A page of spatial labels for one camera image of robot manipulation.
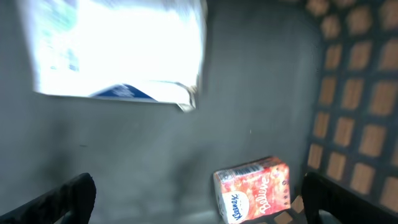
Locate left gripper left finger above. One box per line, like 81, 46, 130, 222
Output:
1, 173, 96, 224

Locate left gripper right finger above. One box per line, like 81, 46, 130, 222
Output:
302, 172, 397, 224

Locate Kleenex tissue pack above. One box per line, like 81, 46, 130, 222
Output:
213, 156, 291, 224

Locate white paper box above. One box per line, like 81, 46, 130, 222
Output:
16, 0, 208, 112

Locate grey plastic basket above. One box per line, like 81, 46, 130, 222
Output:
0, 0, 398, 224

